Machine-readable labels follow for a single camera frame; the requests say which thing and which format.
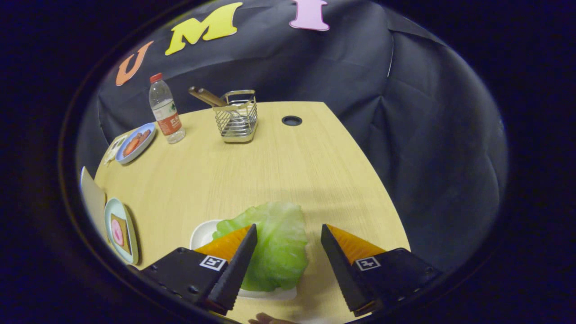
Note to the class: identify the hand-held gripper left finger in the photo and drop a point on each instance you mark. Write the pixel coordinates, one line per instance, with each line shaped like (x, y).
(236, 270)

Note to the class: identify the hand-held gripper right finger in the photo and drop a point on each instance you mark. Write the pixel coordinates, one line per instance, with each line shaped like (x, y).
(339, 270)

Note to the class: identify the green lettuce leaf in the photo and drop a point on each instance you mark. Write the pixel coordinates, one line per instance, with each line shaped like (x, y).
(279, 247)

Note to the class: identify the white square plate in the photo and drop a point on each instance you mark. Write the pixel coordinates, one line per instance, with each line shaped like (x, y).
(202, 234)

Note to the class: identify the pale green round plate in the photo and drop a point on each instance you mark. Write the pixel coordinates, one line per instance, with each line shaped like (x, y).
(130, 254)

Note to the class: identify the pink ham slice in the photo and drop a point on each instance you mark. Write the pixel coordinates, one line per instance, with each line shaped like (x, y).
(117, 235)

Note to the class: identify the black desk grommet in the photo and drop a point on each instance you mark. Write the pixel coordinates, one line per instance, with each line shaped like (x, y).
(291, 120)

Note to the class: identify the white toaster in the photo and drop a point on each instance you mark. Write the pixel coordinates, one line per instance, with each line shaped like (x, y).
(93, 198)

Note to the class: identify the red tomato slice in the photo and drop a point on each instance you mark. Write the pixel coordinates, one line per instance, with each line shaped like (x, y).
(130, 146)

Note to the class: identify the brown meat patty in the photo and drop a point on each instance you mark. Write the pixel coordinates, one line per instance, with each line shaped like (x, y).
(145, 135)

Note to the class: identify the blue round plate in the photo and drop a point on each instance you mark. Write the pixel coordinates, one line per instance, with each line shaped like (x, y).
(148, 130)

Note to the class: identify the clear plastic water bottle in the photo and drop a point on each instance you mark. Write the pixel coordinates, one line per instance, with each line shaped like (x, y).
(166, 114)

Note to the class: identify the white divided seasoning tray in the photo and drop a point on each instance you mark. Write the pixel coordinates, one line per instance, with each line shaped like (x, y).
(112, 150)

